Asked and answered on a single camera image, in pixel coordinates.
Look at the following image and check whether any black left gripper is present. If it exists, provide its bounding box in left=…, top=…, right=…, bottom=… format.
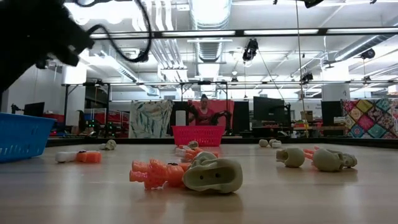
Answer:
left=0, top=18, right=72, bottom=93

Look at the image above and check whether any black monitor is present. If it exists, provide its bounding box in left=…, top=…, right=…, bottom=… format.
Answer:
left=252, top=96, right=286, bottom=123
left=320, top=100, right=343, bottom=127
left=23, top=101, right=45, bottom=118

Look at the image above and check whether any blue plastic basket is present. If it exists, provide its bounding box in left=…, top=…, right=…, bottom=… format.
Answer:
left=0, top=112, right=57, bottom=164

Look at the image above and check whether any leaf-print cloth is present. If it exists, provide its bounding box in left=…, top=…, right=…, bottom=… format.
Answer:
left=129, top=100, right=174, bottom=139

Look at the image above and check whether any person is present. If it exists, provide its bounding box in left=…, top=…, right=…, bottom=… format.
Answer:
left=193, top=93, right=218, bottom=127

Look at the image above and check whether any red plastic basket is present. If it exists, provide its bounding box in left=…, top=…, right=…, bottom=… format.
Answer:
left=171, top=125, right=225, bottom=147

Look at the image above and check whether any brown cardboard box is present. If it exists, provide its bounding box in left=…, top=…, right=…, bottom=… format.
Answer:
left=300, top=110, right=314, bottom=123

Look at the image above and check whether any black linear ceiling light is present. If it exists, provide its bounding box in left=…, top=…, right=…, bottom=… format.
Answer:
left=86, top=27, right=398, bottom=43

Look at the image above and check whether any colourful patchwork quilt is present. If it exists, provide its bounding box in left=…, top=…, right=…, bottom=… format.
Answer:
left=341, top=98, right=398, bottom=139

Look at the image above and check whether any black background rig frame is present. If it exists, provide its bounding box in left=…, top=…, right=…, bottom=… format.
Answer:
left=61, top=80, right=398, bottom=138

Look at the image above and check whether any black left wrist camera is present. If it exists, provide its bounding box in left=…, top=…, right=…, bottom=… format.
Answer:
left=63, top=27, right=96, bottom=68

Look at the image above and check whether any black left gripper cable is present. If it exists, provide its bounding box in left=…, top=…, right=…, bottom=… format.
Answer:
left=74, top=0, right=154, bottom=63

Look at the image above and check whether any black aluminium table frame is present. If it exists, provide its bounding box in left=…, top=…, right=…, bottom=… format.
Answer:
left=45, top=136, right=398, bottom=149

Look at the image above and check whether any silver ceiling duct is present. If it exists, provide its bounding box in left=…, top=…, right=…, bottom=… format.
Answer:
left=188, top=0, right=233, bottom=63
left=334, top=34, right=398, bottom=62

